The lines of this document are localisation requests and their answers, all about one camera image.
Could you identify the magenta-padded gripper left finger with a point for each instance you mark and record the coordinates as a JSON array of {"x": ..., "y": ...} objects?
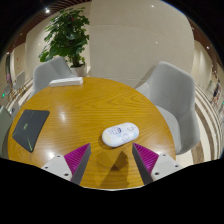
[{"x": 77, "y": 156}]

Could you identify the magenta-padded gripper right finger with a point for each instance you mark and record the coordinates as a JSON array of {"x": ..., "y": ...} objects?
[{"x": 146, "y": 156}]

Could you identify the white printed computer mouse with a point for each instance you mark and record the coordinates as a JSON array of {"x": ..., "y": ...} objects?
[{"x": 120, "y": 134}]

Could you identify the black mouse pad green lines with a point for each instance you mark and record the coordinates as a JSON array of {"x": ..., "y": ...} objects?
[{"x": 30, "y": 128}]

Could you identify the grey armchair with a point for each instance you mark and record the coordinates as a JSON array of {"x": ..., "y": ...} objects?
[
  {"x": 48, "y": 74},
  {"x": 171, "y": 100}
]

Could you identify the grey-green sofa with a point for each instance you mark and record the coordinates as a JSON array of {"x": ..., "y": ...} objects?
[{"x": 4, "y": 128}]

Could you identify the small light grey chair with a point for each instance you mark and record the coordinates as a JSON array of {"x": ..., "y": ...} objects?
[{"x": 20, "y": 80}]

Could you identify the potted green leafy plant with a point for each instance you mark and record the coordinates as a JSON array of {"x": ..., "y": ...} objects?
[{"x": 66, "y": 36}]

